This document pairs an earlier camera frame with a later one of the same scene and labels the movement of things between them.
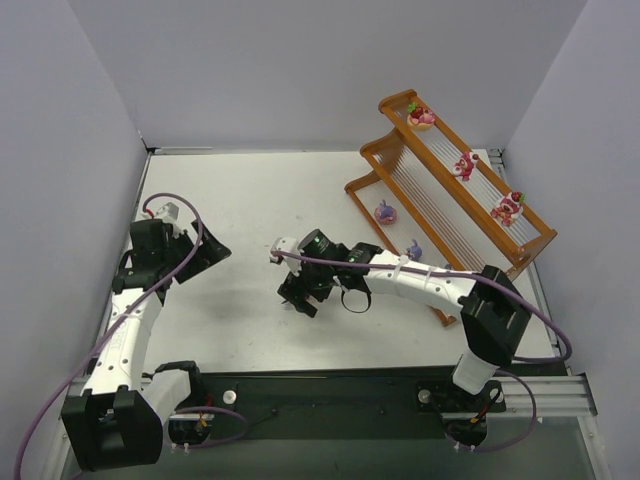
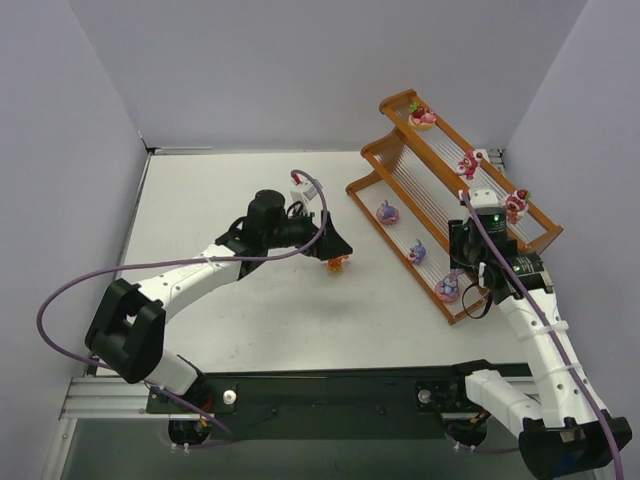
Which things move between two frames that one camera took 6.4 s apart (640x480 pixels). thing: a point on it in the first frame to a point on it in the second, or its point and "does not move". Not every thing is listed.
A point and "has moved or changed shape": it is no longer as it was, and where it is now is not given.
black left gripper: [201, 245] to [324, 235]
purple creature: [385, 214] does not move
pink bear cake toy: [465, 165] does not move
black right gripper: [300, 292] to [460, 245]
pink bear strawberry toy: [419, 118] does not move
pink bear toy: [509, 209] has moved or changed shape
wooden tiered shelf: [436, 201] does not move
